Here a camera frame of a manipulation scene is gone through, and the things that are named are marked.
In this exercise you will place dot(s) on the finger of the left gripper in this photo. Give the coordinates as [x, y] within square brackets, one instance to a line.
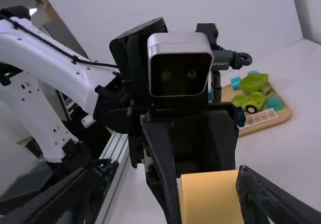
[227, 143]

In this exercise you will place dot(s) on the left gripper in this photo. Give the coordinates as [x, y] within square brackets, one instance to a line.
[138, 138]

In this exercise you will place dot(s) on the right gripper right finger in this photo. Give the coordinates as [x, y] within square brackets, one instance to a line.
[260, 196]

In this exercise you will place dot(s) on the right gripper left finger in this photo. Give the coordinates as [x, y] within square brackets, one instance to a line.
[62, 196]

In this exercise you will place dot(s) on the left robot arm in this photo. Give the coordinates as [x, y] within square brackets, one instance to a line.
[50, 55]

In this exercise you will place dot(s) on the dark blue toy brick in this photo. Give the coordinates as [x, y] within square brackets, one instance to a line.
[240, 117]

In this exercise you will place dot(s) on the white window toy brick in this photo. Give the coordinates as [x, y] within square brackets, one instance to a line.
[262, 116]

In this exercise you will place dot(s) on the green wheeled toy brick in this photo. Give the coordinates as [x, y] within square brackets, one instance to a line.
[250, 101]

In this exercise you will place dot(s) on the silver rails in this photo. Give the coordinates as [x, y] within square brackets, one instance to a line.
[113, 153]

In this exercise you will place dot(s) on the tan tray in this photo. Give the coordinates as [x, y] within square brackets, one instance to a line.
[281, 118]

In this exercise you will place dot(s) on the teal toy brick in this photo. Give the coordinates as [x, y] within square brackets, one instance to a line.
[276, 102]

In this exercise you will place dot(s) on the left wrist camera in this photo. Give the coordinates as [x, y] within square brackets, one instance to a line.
[179, 75]

